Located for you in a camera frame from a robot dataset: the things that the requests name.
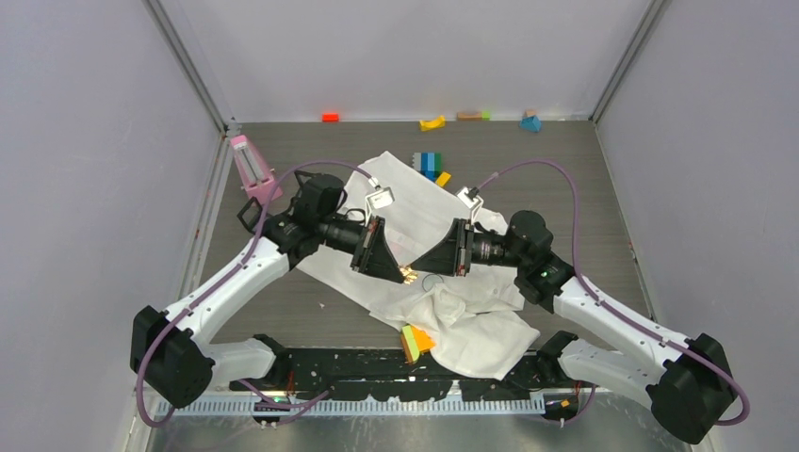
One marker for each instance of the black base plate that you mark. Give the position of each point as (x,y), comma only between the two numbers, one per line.
(356,373)

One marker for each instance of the tan and green block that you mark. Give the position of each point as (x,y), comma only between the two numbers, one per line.
(473,115)

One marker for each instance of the black frame display box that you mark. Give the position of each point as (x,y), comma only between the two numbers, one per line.
(302,177)

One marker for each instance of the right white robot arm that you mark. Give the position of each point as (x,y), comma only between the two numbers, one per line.
(686,383)

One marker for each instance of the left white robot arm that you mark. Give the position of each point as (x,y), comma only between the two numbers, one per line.
(172,350)

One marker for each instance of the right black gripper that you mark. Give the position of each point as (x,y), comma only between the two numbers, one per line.
(448,257)

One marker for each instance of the white shirt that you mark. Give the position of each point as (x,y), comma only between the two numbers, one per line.
(474,320)

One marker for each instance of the small gold brooch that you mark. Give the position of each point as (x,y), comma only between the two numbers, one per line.
(409,275)

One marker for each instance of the orange yellow block pile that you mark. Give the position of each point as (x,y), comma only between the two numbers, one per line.
(415,343)

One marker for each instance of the yellow arch block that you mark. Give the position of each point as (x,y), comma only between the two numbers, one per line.
(433,124)

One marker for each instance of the grey blue green block stack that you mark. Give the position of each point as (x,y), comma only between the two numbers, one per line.
(428,164)

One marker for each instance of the blue triangle block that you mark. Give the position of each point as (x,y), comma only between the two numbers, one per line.
(531,122)

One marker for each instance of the small yellow block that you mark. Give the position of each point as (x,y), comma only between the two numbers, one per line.
(443,179)

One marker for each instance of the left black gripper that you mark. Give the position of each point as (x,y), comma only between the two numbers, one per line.
(373,255)

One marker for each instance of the pink metronome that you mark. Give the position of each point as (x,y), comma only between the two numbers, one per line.
(257,176)

